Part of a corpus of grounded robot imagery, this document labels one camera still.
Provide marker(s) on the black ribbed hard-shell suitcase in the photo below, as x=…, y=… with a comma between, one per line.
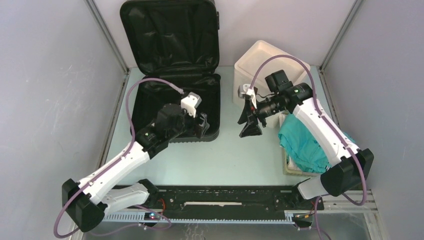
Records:
x=174, y=42

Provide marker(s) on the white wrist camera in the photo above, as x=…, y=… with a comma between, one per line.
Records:
x=246, y=92
x=190, y=103

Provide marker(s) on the light teal bottom garment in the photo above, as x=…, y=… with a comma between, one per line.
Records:
x=293, y=135

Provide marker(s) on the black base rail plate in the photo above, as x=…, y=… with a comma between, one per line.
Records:
x=229, y=203

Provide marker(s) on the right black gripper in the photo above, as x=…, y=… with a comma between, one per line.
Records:
x=252, y=128

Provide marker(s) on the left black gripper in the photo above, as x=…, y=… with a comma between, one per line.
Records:
x=195, y=130

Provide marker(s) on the pale yellow perforated basket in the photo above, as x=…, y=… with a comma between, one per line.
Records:
x=310, y=162

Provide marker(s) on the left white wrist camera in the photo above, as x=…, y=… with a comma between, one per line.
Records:
x=190, y=103

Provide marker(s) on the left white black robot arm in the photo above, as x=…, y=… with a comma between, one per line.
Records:
x=90, y=199

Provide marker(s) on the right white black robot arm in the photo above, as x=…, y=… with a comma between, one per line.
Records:
x=350, y=165

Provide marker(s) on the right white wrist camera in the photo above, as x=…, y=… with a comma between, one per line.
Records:
x=246, y=92

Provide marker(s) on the white drawer unit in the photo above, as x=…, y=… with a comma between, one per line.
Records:
x=246, y=67

